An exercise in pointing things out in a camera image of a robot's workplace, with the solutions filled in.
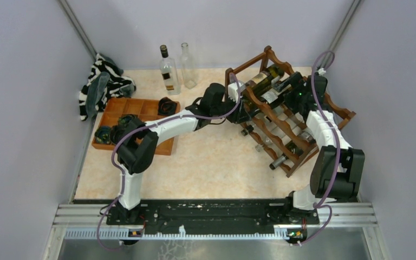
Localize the dark rolled sock front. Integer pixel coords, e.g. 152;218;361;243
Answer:
109;125;125;145

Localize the slim clear glass bottle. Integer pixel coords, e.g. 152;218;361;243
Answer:
255;123;286;152

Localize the olive wine bottle grey cap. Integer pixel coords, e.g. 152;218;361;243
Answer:
269;131;316;171

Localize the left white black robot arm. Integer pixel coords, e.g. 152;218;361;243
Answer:
111;82;247;224

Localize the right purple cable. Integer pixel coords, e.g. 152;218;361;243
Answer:
301;50;342;246

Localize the grey cable comb strip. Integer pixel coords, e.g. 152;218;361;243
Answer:
64;226;290;241

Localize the dark wine bottle black cap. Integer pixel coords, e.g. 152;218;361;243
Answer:
253;81;285;109

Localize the teal rolled sock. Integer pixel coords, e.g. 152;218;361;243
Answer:
94;126;112;145

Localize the clear square spirit bottle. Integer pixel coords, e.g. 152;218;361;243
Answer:
159;44;181;95

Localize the grey blue cloth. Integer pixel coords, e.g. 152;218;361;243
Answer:
85;71;110;117

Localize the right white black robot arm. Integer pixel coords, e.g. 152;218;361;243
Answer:
280;72;365;223

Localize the dark rolled sock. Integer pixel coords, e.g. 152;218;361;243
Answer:
116;114;138;129
109;125;125;145

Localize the zebra striped cloth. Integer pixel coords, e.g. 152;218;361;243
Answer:
79;53;137;121

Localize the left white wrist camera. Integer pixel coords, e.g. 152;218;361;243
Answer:
227;81;245;102

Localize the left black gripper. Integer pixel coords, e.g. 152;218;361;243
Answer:
211;93;252;124

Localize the dark rolled sock middle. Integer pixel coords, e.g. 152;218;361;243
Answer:
116;114;138;129

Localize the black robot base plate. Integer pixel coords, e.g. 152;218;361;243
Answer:
106;198;320;235

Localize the dark green wine bottle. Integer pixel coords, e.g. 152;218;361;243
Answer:
245;64;285;95

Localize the black rolled sock top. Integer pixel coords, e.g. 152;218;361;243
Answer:
158;97;178;116

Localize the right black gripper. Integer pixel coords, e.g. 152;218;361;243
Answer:
272;72;308;114

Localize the brown wooden wine rack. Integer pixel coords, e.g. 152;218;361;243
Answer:
225;46;355;177

